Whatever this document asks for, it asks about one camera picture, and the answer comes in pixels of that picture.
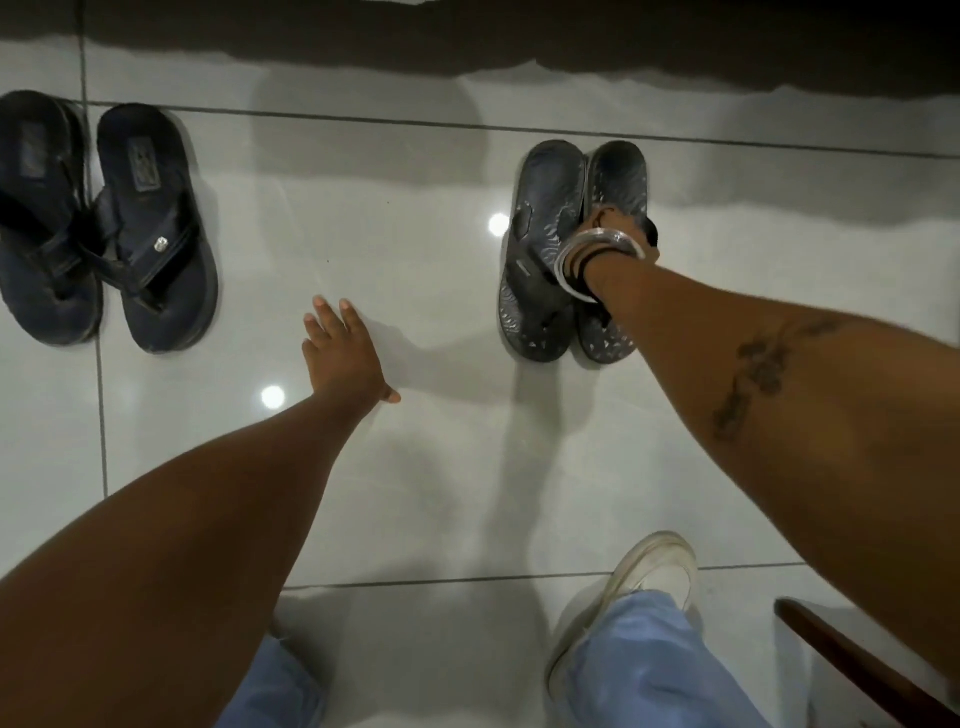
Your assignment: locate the person's right forearm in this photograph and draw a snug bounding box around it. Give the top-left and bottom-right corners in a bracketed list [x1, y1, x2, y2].
[583, 249, 960, 685]

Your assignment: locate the light blue trouser leg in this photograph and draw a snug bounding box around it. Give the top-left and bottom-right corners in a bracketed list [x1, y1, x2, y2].
[216, 636, 328, 728]
[553, 589, 775, 728]

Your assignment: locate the white shoe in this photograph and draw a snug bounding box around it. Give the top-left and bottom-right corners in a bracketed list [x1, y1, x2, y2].
[545, 531, 699, 700]

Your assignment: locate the person's left hand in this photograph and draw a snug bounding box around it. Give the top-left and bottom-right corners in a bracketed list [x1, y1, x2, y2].
[301, 295, 402, 423]

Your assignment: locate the person's right hand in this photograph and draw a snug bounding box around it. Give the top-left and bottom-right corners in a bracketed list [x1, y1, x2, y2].
[579, 206, 662, 265]

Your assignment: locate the black patterned sandal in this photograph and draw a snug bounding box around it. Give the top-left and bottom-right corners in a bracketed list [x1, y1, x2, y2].
[498, 139, 588, 364]
[574, 140, 660, 366]

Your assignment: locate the black bangle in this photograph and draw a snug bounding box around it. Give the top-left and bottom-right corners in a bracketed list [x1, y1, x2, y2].
[573, 244, 633, 298]

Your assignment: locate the person's left forearm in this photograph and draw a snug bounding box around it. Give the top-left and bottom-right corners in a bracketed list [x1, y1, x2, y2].
[0, 396, 378, 728]

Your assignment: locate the brown wooden furniture edge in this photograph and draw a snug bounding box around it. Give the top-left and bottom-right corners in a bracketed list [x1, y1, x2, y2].
[774, 597, 960, 728]

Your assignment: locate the dark blue flip-flop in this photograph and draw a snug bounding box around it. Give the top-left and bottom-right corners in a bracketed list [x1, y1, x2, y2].
[81, 103, 220, 355]
[0, 90, 105, 348]

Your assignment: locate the silver bangle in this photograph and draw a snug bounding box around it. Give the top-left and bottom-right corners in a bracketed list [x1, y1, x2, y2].
[552, 228, 647, 304]

